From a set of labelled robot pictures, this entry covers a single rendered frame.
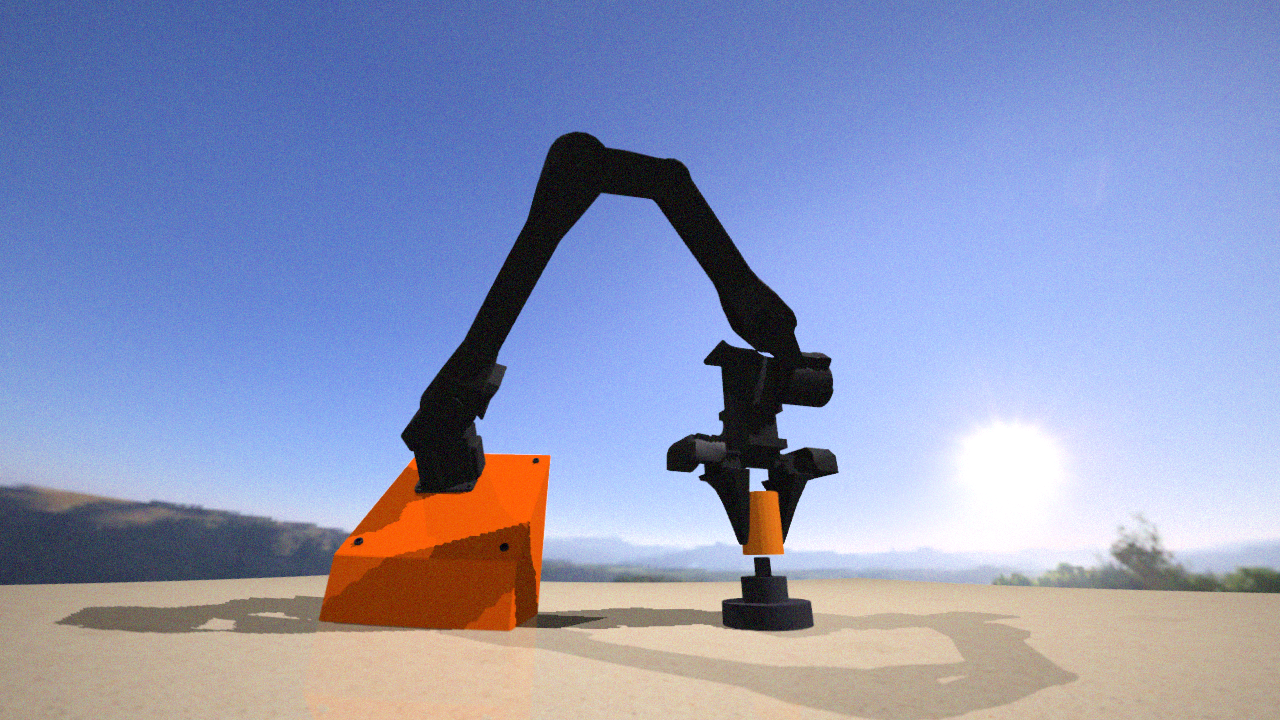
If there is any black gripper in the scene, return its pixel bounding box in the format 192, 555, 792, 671
666, 391, 838, 544

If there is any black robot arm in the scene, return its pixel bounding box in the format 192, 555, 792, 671
401, 131, 835, 495

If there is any orange cylinder with hole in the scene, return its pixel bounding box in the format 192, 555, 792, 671
742, 491, 785, 555

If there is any dark grey round pedestal with shaft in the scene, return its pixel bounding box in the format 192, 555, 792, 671
721, 557, 814, 632

